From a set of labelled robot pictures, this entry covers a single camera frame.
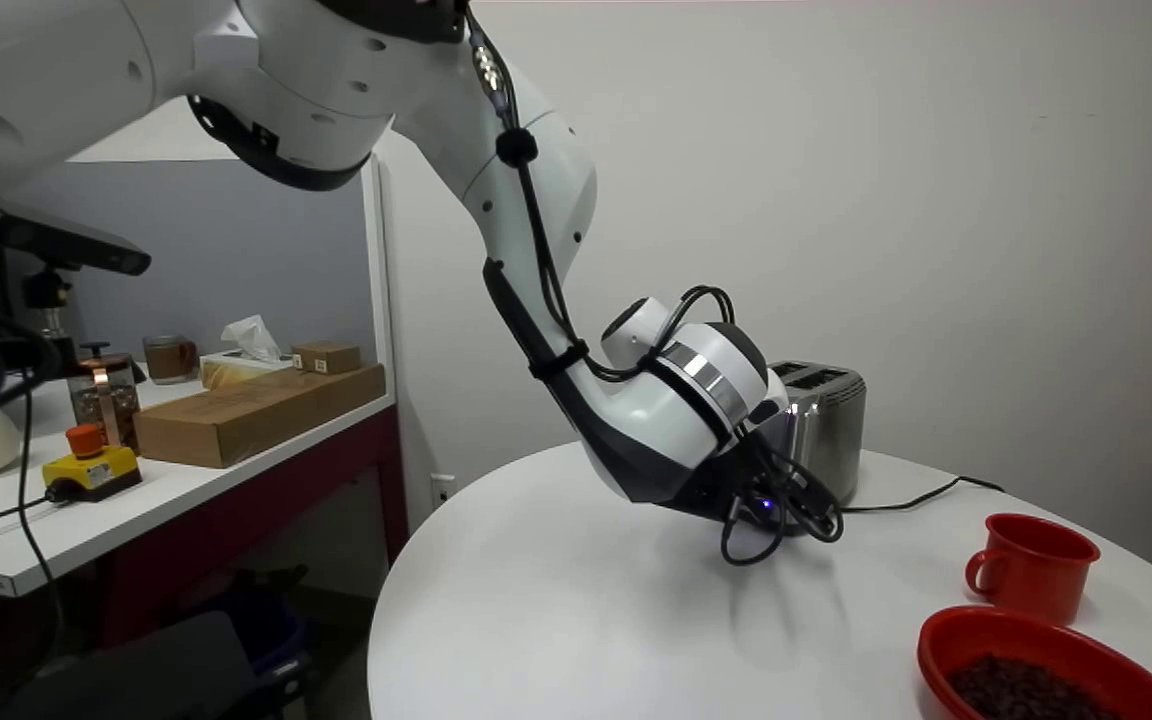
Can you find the flat cardboard box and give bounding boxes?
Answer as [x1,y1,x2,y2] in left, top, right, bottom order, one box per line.
[136,364,386,468]

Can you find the black camera on stand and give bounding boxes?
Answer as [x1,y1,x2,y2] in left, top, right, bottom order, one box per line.
[0,202,154,381]

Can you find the black cable on desk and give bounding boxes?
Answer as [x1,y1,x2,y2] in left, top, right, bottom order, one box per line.
[0,376,73,643]

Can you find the glass coffee press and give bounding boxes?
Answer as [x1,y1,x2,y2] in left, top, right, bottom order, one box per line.
[70,342,146,446]

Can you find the red plastic cup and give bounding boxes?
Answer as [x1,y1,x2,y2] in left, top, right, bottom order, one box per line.
[965,513,1102,624]

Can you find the silver toaster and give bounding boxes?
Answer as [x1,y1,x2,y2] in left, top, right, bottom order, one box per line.
[771,359,868,506]

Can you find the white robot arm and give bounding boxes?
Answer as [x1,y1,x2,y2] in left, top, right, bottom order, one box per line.
[0,0,842,542]

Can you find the yellow emergency stop button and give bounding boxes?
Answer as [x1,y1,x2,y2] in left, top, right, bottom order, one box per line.
[43,425,139,506]

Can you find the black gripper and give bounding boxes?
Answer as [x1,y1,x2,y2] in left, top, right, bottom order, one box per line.
[676,405,819,535]

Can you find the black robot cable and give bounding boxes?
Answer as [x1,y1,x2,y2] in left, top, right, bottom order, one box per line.
[465,12,849,569]

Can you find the red bowl of coffee beans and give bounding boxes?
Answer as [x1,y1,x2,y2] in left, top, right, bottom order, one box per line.
[917,607,1152,720]

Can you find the white desk top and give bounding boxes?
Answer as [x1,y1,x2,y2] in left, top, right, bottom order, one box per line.
[0,395,396,596]

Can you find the tissue box with tissue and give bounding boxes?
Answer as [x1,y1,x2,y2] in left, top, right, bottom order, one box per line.
[202,316,293,391]

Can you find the small wooden block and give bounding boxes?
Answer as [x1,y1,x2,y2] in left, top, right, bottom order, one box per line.
[295,344,363,376]

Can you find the black toaster power cable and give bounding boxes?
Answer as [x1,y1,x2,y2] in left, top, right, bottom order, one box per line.
[843,471,1007,518]

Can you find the dark red desk frame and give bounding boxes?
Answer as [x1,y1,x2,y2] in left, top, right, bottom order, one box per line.
[0,405,411,720]

